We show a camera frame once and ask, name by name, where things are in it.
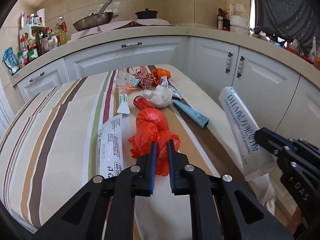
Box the cabinet door handle left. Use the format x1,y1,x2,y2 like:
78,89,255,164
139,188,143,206
225,52,233,73

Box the striped tablecloth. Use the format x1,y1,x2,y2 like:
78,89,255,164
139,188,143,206
0,64,276,240

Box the steel frying pan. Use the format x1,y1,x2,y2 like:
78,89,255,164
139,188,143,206
73,0,113,31

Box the cabinet door handle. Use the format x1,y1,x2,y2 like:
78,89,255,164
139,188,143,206
236,56,245,78
225,52,233,73

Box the cooking oil bottle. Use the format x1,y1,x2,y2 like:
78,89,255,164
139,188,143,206
55,16,68,45

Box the blue white snack bag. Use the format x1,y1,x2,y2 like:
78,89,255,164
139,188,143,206
2,47,20,75

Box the middle drawer handle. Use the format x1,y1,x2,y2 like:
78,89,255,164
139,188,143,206
121,42,142,48

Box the red plastic bag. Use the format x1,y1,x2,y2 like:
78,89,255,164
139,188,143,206
128,108,181,177

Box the white stacked bowls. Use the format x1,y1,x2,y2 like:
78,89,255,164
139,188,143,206
230,15,249,36

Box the left drawer handle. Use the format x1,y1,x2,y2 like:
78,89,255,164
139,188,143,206
29,72,45,83

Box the red spray can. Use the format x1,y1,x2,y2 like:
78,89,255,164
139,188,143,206
133,95,154,111

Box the wall power socket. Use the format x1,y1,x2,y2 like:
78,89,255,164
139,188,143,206
236,4,244,12

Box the light blue sachet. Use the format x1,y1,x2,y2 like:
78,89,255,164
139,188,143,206
172,99,210,129

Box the white printed sachet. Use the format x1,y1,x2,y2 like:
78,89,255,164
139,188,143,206
96,114,124,178

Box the silver foil wrapper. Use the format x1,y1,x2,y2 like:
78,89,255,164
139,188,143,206
159,76,183,100

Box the cabinet door handle right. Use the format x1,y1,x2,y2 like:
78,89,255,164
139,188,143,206
236,56,245,78

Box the white milk powder sachet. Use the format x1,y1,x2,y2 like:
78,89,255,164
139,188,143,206
219,86,275,181

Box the dark grey hanging cloth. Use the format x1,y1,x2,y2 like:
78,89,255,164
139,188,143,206
254,0,319,55

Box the red checkered ribbon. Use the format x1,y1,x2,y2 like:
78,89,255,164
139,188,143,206
126,66,156,89

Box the white spice rack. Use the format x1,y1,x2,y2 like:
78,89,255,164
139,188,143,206
19,24,46,46

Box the drawer handle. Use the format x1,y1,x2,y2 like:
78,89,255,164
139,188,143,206
121,42,142,48
29,72,45,83

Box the clear orange dotted wrapper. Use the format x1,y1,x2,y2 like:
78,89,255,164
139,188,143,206
115,69,140,90

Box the black casserole pot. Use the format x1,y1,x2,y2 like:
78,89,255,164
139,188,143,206
135,8,158,20

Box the dark sauce bottle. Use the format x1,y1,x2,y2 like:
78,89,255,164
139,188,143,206
217,8,223,30

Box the pink stove cover cloth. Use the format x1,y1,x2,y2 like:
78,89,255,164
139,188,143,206
71,18,172,42

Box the paper towel roll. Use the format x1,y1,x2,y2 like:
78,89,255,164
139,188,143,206
36,8,46,26

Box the green white probiotic sachet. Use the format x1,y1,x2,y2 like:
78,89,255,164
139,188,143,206
117,90,130,114

